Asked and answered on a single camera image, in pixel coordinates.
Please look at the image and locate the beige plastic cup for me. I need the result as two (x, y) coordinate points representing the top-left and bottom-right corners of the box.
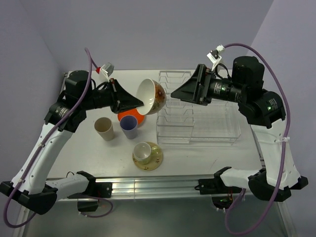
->
(94, 117), (115, 141)

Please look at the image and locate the light green mug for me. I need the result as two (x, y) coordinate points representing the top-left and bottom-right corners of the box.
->
(133, 142), (158, 164)

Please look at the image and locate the orange plate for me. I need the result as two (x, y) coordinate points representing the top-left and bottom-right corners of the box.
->
(117, 109), (146, 126)

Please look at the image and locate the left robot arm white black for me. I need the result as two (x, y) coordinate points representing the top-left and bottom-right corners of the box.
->
(0, 70), (143, 215)

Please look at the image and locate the beige floral saucer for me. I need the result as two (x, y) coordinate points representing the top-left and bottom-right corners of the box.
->
(132, 142), (163, 171)

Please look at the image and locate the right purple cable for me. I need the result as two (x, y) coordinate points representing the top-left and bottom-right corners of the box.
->
(223, 43), (291, 235)

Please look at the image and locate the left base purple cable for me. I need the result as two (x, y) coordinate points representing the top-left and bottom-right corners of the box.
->
(63, 171), (114, 218)

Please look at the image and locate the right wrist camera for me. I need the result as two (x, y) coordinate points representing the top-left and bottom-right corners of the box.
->
(206, 45), (225, 70)

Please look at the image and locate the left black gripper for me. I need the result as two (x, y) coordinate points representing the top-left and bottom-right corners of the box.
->
(80, 78), (143, 114)

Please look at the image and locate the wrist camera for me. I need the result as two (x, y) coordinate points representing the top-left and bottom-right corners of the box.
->
(99, 63), (114, 77)
(206, 45), (225, 70)

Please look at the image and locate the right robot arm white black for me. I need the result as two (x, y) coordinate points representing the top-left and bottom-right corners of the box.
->
(171, 56), (308, 202)

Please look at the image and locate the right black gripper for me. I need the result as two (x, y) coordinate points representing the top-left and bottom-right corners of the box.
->
(170, 63), (245, 106)

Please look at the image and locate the white wire dish rack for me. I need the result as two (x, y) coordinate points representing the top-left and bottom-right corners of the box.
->
(156, 70), (241, 146)

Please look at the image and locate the white floral bowl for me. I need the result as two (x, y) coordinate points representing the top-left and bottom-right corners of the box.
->
(136, 79), (166, 116)

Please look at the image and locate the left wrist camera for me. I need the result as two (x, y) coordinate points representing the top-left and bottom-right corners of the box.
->
(99, 63), (114, 77)

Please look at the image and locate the purple plastic cup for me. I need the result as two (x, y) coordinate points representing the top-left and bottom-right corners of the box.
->
(119, 115), (138, 139)

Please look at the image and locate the aluminium mounting rail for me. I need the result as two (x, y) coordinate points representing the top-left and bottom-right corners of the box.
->
(46, 174), (212, 200)

